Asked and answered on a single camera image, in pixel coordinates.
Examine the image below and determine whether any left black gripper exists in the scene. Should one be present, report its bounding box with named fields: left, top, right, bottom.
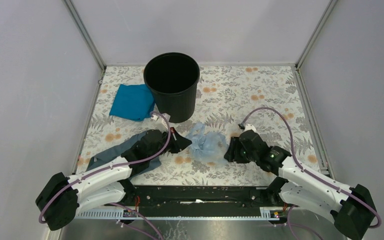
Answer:
left=148, top=126, right=192, bottom=161

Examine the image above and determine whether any light blue trash bag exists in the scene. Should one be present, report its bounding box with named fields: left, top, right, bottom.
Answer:
left=186, top=122, right=228, bottom=167

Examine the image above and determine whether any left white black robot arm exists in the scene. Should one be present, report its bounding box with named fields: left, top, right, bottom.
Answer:
left=35, top=127, right=192, bottom=231

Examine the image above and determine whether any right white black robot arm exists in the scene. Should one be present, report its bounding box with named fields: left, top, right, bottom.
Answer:
left=224, top=129, right=376, bottom=240

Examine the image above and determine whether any bright blue trash bag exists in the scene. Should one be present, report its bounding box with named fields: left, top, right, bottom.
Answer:
left=109, top=84, right=155, bottom=122

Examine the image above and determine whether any black plastic trash bin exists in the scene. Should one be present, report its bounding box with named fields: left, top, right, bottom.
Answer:
left=143, top=52, right=201, bottom=123

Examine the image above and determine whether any grey blue trash bag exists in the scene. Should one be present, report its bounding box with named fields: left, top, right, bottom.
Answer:
left=85, top=131, right=161, bottom=177

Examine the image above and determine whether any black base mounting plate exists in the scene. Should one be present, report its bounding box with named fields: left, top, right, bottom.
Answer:
left=118, top=185, right=291, bottom=212

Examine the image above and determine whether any floral patterned table mat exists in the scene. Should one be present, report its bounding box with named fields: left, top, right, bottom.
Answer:
left=76, top=66, right=325, bottom=186

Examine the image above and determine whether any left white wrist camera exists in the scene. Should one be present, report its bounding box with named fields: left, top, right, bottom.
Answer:
left=150, top=111, right=171, bottom=132

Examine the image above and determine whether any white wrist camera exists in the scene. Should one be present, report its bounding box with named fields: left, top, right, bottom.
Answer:
left=150, top=111, right=171, bottom=132
left=238, top=123, right=257, bottom=133

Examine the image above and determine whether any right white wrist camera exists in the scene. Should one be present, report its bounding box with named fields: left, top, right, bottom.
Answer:
left=238, top=123, right=257, bottom=133

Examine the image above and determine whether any white slotted cable duct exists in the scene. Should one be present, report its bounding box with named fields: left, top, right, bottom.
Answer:
left=75, top=205, right=280, bottom=221

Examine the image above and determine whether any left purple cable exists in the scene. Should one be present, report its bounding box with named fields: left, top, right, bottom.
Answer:
left=38, top=110, right=172, bottom=240

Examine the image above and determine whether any left aluminium frame post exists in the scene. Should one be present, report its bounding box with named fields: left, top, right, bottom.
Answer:
left=62, top=0, right=106, bottom=72

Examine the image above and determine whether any aluminium frame post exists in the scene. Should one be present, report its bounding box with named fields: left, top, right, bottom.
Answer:
left=62, top=0, right=106, bottom=72
left=295, top=0, right=339, bottom=69

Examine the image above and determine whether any right aluminium frame post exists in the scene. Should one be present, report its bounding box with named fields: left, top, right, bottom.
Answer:
left=295, top=0, right=339, bottom=69

